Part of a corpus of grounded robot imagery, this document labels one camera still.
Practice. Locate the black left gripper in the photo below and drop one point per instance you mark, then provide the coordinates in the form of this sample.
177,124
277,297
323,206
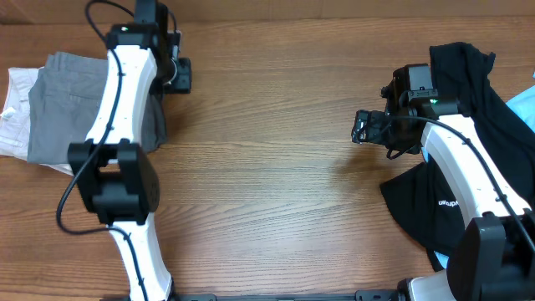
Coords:
183,83

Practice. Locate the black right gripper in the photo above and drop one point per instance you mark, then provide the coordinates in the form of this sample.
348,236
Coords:
374,122

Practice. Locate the grey shorts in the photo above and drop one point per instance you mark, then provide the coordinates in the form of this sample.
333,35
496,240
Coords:
77,99

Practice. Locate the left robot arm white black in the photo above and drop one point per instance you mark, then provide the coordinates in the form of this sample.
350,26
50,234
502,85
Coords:
114,176

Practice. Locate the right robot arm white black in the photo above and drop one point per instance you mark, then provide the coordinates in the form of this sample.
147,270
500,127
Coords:
495,258

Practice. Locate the black t-shirt with logo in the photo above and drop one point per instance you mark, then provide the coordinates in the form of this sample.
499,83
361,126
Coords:
461,70

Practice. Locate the light blue garment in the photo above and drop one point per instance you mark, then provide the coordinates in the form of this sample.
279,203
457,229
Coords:
523,106

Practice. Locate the folded beige shorts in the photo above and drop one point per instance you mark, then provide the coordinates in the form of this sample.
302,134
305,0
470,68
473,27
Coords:
15,115

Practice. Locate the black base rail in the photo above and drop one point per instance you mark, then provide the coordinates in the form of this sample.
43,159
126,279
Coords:
360,295

